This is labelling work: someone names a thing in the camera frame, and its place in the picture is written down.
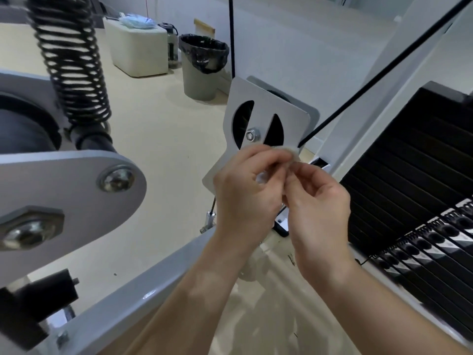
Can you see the person's right forearm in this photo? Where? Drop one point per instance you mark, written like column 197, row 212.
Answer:
column 388, row 314

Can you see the white gym machine frame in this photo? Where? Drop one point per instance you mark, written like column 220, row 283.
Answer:
column 55, row 181

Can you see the dark water bottle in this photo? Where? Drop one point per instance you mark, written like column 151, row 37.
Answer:
column 170, row 44

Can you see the small wooden block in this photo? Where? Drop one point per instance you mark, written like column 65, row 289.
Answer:
column 204, row 25

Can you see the trash bin with black bag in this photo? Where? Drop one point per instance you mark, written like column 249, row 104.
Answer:
column 201, row 70

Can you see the black weight stack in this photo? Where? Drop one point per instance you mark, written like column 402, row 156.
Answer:
column 406, row 181

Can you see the person's right hand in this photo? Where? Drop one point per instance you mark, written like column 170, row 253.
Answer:
column 317, row 225

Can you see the blue dotted wet wipes packet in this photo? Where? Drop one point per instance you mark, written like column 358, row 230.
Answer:
column 137, row 22

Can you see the person's left hand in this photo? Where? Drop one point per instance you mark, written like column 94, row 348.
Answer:
column 244, row 203

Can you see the cream white storage box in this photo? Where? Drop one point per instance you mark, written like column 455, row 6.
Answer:
column 136, row 51

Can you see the person's left forearm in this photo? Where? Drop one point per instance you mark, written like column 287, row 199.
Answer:
column 181, row 306

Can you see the white cleaning wipe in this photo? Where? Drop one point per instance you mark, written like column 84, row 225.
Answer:
column 292, row 151

